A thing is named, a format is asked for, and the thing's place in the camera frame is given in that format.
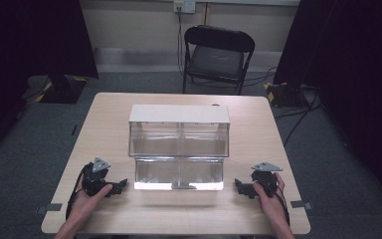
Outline person's left hand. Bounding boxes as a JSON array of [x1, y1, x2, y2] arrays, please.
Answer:
[[67, 182, 113, 231]]

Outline white wall socket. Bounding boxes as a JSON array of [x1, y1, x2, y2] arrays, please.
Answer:
[[173, 0, 197, 15]]

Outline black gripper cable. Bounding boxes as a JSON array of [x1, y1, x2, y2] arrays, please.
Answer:
[[272, 184, 291, 227], [65, 163, 91, 221]]

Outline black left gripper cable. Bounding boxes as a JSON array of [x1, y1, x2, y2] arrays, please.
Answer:
[[65, 163, 91, 221]]

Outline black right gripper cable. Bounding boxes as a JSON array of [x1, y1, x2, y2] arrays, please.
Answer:
[[272, 184, 291, 227]]

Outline black folding chair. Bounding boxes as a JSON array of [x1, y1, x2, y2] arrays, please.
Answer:
[[181, 24, 257, 97]]

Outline clear plastic drawer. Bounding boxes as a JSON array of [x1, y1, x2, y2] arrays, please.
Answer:
[[133, 155, 226, 192], [128, 121, 230, 158]]

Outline black power cable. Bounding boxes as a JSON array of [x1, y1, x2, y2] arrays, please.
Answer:
[[176, 7, 187, 78]]

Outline black floor cable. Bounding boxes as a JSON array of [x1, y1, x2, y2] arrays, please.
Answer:
[[274, 89, 323, 147]]

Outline clear drawer cabinet white top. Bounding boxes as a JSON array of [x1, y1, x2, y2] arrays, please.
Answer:
[[127, 104, 232, 159]]

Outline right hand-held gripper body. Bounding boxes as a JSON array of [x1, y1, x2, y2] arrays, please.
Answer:
[[242, 161, 284, 199]]

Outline black stand base yellow stripes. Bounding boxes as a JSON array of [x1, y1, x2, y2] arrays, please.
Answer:
[[263, 81, 310, 109], [34, 75, 90, 106]]

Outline dark curtain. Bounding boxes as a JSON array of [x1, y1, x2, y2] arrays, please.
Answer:
[[273, 0, 382, 213], [0, 0, 99, 167]]

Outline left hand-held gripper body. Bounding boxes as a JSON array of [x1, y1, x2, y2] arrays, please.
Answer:
[[81, 156, 124, 197]]

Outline grey tape strip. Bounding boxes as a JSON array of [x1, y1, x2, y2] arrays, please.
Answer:
[[35, 202, 64, 215], [289, 199, 314, 211]]

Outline person's right hand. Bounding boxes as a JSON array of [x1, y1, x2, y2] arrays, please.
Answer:
[[253, 171, 288, 228]]

